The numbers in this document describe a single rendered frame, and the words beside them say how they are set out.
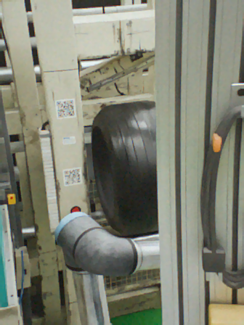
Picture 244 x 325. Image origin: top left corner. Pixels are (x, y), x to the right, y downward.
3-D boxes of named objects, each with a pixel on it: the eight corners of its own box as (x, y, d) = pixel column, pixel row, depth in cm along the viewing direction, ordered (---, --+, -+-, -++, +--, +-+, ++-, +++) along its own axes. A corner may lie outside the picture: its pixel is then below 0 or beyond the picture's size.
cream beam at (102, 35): (70, 62, 209) (66, 24, 203) (60, 51, 231) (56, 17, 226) (203, 46, 223) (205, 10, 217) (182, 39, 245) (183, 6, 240)
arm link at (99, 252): (99, 248, 120) (240, 241, 148) (79, 229, 129) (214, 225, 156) (89, 293, 123) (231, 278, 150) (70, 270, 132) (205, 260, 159)
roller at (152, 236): (102, 254, 208) (102, 246, 206) (99, 247, 212) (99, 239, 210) (179, 239, 216) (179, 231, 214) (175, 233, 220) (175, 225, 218)
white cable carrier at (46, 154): (51, 237, 208) (39, 131, 190) (50, 231, 213) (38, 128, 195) (62, 235, 209) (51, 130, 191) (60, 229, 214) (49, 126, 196)
